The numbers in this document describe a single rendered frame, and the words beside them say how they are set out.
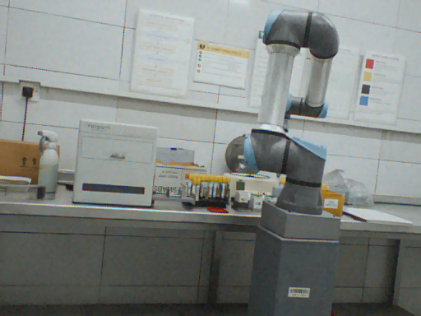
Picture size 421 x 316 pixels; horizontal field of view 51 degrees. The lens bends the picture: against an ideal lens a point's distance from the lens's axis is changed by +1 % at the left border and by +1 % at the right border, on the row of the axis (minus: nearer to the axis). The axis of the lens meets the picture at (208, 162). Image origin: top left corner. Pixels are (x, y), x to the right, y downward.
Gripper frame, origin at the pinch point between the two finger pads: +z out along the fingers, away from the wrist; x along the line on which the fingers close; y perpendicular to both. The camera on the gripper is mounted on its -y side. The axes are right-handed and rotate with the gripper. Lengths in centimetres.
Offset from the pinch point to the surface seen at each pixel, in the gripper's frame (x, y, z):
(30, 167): -4, 105, 7
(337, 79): -55, -45, -54
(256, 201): 9.7, 11.9, 11.0
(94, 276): -39, 78, 62
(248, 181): -12.9, 10.3, 5.1
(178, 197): 18.9, 44.9, 11.0
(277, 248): 56, 16, 19
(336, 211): 5.8, -25.2, 12.8
